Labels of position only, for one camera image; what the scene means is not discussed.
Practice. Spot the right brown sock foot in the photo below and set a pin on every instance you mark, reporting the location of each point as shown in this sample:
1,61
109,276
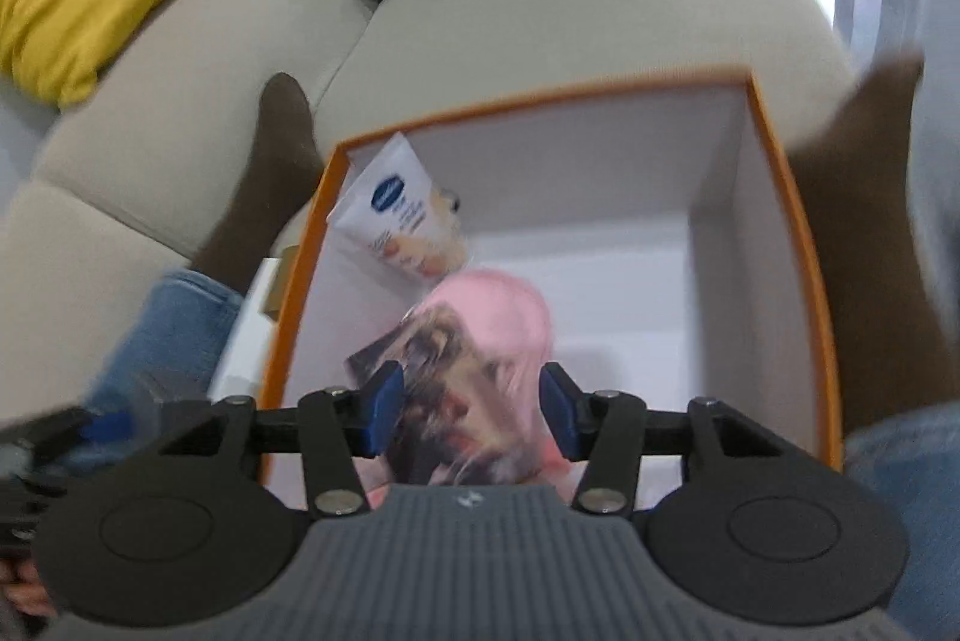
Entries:
893,356

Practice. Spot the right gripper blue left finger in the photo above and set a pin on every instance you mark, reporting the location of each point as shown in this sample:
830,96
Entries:
338,426

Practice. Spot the left brown sock foot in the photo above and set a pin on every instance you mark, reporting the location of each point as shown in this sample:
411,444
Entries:
281,174

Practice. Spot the person's left hand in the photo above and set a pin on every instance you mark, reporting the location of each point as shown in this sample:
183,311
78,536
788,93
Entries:
23,588

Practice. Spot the left blue jeans leg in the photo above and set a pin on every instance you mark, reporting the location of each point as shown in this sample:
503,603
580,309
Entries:
169,356

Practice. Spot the brown sock foot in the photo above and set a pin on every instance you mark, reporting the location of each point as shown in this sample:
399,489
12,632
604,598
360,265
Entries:
893,356
281,174

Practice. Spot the orange storage box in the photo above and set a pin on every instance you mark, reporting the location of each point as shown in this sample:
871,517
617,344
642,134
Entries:
658,219

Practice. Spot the right blue jeans leg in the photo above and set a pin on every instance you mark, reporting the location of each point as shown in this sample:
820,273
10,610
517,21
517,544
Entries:
912,461

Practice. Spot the pink fabric pouch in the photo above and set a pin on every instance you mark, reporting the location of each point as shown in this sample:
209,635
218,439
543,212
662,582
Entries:
507,317

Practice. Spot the beige fabric sofa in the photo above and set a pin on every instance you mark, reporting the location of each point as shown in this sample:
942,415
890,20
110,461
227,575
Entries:
127,185

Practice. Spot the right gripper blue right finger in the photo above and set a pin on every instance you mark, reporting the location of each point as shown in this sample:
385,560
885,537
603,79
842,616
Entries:
602,431

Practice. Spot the blue jeans leg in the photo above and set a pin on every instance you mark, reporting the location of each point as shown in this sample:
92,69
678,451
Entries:
169,356
912,461

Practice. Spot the white box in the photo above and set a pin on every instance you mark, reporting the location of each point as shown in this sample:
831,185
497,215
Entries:
244,359

